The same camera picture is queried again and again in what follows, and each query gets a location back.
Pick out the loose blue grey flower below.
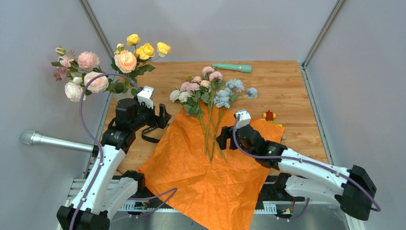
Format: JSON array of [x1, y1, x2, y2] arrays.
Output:
[[245, 87, 258, 99]]

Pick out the orange yellow wrapping paper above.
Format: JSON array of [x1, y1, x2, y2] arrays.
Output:
[[139, 105, 274, 230]]

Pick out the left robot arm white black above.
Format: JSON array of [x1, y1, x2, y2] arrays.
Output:
[[56, 98, 171, 230]]

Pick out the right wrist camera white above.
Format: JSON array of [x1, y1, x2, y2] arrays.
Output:
[[234, 109, 251, 129]]

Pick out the pink flowers in vase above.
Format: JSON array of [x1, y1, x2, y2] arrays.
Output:
[[51, 46, 109, 102]]

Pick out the flower bouquet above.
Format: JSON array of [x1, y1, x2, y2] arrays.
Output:
[[169, 66, 245, 163]]

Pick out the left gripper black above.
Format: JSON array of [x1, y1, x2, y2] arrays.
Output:
[[130, 96, 171, 131]]

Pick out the pile of coloured toy blocks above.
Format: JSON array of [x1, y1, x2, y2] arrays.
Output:
[[261, 110, 283, 127]]

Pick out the pink white rose stem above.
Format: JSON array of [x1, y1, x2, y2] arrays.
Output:
[[112, 43, 137, 77]]

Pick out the black ribbon with gold text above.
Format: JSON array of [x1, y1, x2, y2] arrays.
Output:
[[141, 126, 160, 144]]

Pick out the teal handheld tool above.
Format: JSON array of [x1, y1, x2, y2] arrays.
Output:
[[212, 63, 252, 73]]

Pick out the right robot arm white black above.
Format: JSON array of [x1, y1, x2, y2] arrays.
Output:
[[216, 125, 381, 221]]

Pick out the silver microphone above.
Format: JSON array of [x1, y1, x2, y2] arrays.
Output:
[[20, 130, 99, 157]]

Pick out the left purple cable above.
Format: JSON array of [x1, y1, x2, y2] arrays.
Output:
[[68, 73, 142, 230]]

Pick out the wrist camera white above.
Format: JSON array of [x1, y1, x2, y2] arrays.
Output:
[[234, 109, 251, 129], [136, 86, 155, 109]]

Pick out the yellow rose stem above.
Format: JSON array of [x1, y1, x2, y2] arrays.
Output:
[[126, 34, 171, 76]]

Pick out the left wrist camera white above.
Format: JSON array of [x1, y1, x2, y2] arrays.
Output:
[[136, 86, 155, 109]]

